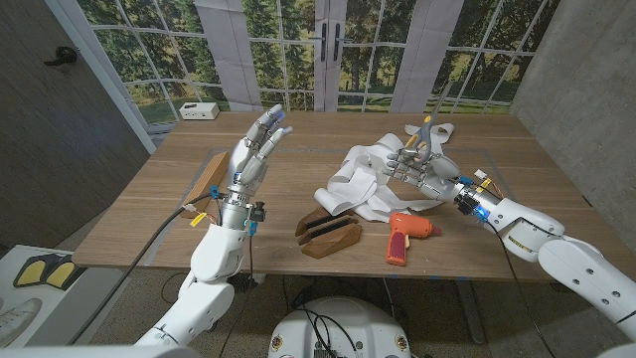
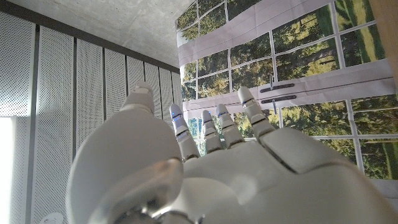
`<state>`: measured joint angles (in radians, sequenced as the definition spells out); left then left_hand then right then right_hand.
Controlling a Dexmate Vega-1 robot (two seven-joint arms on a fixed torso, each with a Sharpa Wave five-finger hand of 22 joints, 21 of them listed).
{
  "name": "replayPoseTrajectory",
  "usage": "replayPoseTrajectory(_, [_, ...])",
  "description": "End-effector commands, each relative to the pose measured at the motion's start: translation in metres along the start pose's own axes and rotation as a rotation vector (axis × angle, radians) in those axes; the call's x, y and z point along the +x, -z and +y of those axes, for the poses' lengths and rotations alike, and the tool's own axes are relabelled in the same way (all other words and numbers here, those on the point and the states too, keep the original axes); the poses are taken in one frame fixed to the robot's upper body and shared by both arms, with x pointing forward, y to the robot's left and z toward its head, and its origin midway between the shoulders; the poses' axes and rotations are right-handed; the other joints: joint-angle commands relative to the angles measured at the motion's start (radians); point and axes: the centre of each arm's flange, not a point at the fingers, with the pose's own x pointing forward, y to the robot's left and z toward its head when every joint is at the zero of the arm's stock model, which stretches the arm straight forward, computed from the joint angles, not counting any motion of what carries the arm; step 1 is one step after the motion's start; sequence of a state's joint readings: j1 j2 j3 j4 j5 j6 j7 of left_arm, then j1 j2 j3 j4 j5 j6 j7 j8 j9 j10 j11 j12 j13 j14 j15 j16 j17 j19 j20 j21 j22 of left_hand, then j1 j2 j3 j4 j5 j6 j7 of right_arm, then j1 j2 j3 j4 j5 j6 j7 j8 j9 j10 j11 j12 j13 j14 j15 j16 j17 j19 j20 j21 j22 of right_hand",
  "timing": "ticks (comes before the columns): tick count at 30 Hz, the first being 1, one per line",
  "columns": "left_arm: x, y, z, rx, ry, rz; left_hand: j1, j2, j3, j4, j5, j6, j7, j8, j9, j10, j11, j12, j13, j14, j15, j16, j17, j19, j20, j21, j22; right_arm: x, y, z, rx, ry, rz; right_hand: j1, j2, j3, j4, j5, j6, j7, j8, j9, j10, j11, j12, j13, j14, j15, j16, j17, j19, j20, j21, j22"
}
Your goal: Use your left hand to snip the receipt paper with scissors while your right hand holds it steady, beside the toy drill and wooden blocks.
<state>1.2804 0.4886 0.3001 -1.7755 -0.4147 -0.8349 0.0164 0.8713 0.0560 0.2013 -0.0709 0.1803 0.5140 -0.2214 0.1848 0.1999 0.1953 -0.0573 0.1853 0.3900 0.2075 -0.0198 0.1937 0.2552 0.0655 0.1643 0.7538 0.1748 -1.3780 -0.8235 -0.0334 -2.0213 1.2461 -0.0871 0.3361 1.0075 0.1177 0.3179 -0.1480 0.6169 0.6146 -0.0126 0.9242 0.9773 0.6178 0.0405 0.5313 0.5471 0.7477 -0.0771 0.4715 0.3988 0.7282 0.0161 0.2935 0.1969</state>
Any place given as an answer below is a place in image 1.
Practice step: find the long light wooden block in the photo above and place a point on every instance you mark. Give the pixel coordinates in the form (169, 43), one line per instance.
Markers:
(208, 179)

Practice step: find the white floor platform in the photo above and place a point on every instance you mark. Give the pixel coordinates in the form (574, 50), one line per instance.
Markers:
(89, 303)

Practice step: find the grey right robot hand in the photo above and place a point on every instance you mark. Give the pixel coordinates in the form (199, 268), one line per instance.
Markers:
(432, 174)

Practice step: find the printed window forest backdrop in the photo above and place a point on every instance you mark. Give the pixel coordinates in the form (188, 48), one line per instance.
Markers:
(298, 50)

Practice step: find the dark brown slotted wooden block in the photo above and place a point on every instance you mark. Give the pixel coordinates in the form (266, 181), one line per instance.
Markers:
(333, 241)

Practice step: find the black round object under table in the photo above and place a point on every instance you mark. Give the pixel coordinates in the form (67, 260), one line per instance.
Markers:
(244, 283)

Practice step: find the white receipt paper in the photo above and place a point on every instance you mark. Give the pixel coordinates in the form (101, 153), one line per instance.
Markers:
(358, 184)

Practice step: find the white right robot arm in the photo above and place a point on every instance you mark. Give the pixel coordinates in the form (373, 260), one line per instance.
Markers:
(561, 248)

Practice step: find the white sneaker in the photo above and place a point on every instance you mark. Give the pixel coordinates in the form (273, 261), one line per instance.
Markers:
(15, 320)

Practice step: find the white power strip box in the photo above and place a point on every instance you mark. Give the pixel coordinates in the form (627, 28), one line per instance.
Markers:
(199, 110)

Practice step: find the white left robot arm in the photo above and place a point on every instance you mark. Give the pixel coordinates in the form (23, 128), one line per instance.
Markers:
(199, 293)

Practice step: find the grey and tan scissors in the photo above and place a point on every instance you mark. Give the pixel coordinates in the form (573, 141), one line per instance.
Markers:
(425, 134)

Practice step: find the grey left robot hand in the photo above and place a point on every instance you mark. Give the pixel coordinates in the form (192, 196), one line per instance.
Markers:
(251, 166)

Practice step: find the yellow and black foot pedal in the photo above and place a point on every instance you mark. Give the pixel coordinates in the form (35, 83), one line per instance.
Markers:
(31, 272)

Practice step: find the orange toy drill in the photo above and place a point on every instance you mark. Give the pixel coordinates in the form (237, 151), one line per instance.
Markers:
(405, 226)

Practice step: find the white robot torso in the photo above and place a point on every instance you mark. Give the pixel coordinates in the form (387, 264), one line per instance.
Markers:
(358, 318)

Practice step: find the grey table leg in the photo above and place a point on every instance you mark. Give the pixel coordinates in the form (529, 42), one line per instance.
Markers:
(472, 313)

